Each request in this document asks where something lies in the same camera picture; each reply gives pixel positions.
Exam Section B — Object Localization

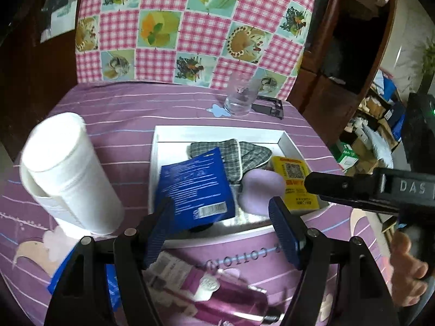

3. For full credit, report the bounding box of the purple cotton pads pack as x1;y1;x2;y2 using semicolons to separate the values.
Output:
142;252;283;325

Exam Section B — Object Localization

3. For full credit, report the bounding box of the yellow QR code packet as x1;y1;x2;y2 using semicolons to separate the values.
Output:
271;156;320;214

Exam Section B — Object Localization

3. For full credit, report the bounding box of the white shallow cardboard box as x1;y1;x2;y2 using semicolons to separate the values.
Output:
147;124;330;249

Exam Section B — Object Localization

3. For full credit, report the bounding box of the pink checkered fruit cloth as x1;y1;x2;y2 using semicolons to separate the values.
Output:
75;0;315;100

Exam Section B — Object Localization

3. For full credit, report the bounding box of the green white carton box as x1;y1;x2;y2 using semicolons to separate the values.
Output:
333;141;359;171

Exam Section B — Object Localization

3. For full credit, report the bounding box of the blue foil sachet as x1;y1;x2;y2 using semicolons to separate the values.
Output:
47;250;122;312
155;148;235;233

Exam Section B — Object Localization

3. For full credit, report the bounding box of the clear drinking glass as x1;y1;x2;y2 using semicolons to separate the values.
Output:
224;71;261;116

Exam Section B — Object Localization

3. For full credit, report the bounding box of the lilac heart-shaped puff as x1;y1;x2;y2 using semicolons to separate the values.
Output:
238;168;285;216

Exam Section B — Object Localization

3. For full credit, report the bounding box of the person's right hand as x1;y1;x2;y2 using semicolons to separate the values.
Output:
390;231;428;307

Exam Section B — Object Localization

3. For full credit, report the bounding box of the black buckle strap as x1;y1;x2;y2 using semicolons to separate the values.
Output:
253;95;285;120

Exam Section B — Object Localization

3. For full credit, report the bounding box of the grey plaid fabric pouch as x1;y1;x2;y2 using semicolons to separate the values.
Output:
187;138;272;184

